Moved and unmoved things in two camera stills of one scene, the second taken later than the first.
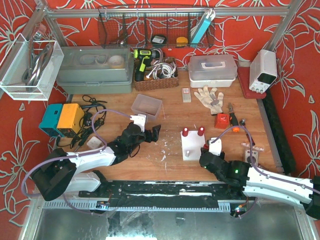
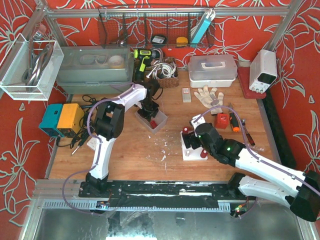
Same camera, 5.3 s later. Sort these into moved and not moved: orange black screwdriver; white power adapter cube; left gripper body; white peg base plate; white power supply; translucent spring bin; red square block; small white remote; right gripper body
Moved: left gripper body; right gripper body; translucent spring bin
Not moved: white power supply; white peg base plate; white power adapter cube; small white remote; orange black screwdriver; red square block
